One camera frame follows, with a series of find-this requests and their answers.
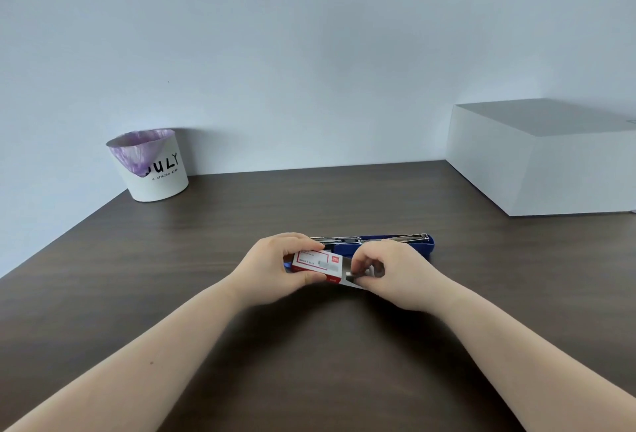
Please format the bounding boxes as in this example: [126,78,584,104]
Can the purple bin liner bag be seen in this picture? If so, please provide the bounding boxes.
[106,129,175,179]

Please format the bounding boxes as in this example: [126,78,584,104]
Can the person's right forearm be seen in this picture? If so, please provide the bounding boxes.
[437,279,636,432]

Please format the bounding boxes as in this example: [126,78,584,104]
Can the red and white staple box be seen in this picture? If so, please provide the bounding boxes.
[290,249,368,293]

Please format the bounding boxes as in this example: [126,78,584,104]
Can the large white box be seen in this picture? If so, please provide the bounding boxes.
[445,98,636,218]

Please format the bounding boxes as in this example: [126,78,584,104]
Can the person's right hand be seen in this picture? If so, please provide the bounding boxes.
[347,239,449,313]

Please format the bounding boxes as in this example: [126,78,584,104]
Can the person's left hand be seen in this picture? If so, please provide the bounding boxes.
[230,232,327,306]

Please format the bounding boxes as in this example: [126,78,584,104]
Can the white waste bin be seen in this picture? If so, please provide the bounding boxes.
[105,129,190,203]

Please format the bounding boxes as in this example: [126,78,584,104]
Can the blue stapler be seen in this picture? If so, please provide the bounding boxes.
[284,233,437,274]

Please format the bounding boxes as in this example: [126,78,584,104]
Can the person's left forearm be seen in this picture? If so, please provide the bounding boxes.
[0,275,249,432]

